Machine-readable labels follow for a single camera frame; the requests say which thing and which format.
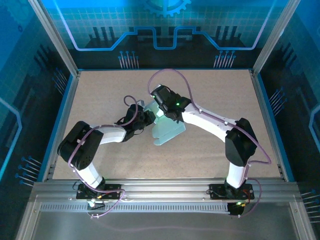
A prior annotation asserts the light blue paper box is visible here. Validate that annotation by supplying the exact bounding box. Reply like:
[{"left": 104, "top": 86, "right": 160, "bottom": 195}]
[{"left": 143, "top": 99, "right": 187, "bottom": 146}]

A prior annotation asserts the aluminium mounting beam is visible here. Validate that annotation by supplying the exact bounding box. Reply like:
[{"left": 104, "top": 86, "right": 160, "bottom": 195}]
[{"left": 28, "top": 178, "right": 302, "bottom": 204}]

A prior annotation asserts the grey metal panel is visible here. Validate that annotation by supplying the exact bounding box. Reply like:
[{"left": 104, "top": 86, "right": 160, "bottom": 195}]
[{"left": 14, "top": 194, "right": 317, "bottom": 240}]

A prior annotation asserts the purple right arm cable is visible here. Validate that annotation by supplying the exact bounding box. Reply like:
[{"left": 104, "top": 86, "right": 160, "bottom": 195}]
[{"left": 147, "top": 68, "right": 273, "bottom": 218}]

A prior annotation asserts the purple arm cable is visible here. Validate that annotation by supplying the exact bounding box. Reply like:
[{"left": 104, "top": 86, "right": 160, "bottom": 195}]
[
  {"left": 67, "top": 95, "right": 141, "bottom": 220},
  {"left": 147, "top": 68, "right": 273, "bottom": 218}
]

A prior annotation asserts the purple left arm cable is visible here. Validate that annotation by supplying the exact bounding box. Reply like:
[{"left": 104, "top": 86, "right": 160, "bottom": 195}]
[{"left": 67, "top": 95, "right": 141, "bottom": 220}]

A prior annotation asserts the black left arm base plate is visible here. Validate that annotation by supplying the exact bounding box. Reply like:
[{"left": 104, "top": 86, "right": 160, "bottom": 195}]
[{"left": 76, "top": 184, "right": 122, "bottom": 200}]

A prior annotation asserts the aluminium side rail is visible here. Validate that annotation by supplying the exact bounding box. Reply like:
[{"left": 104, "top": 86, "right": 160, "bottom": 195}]
[
  {"left": 41, "top": 70, "right": 81, "bottom": 182},
  {"left": 249, "top": 69, "right": 286, "bottom": 181}
]

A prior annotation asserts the slotted cable duct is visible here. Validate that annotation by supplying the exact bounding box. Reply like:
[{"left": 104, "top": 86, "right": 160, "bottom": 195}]
[{"left": 39, "top": 203, "right": 232, "bottom": 213}]

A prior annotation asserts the white cable connector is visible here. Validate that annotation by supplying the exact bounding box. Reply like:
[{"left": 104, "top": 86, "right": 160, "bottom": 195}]
[{"left": 86, "top": 198, "right": 106, "bottom": 211}]

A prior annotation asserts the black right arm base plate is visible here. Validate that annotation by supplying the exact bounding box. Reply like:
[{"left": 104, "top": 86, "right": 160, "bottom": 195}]
[{"left": 209, "top": 183, "right": 255, "bottom": 200}]

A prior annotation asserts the aluminium frame post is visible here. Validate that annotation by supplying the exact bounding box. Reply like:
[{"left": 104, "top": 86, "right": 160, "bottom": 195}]
[
  {"left": 251, "top": 0, "right": 302, "bottom": 77},
  {"left": 27, "top": 0, "right": 80, "bottom": 77}
]

